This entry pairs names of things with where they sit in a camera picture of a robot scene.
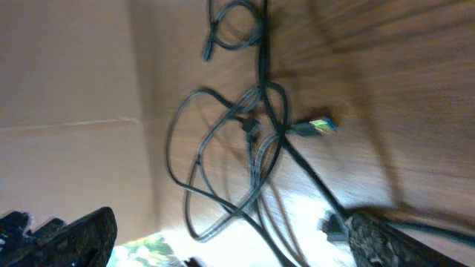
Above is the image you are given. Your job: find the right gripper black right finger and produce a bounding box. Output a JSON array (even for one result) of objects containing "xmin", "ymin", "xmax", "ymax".
[{"xmin": 347, "ymin": 212, "xmax": 463, "ymax": 267}]

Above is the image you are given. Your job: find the thick black cable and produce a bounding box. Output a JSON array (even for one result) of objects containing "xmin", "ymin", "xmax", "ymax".
[{"xmin": 255, "ymin": 0, "xmax": 475, "ymax": 248}]

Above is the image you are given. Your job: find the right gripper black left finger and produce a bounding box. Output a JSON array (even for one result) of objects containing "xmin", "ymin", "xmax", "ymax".
[{"xmin": 1, "ymin": 207, "xmax": 117, "ymax": 267}]

